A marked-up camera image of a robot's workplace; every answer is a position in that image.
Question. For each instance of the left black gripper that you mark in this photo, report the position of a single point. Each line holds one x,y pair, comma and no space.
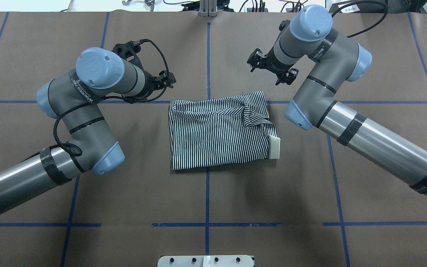
149,84

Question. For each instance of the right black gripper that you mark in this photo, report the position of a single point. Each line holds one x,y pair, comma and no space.
271,65

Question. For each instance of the striped polo shirt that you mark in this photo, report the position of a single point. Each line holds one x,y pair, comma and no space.
214,132

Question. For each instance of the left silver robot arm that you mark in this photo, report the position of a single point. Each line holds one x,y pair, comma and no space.
84,140

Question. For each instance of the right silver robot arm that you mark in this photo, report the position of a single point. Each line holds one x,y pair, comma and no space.
367,92

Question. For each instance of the brown paper table cover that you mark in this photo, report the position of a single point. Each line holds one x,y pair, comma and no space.
319,204

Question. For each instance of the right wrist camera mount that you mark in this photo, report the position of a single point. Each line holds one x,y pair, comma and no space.
283,25

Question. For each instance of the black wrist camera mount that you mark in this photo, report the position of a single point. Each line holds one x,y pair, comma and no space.
128,51

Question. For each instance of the aluminium frame post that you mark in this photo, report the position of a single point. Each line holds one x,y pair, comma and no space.
208,8

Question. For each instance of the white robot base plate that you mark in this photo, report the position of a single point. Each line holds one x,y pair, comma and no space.
207,261

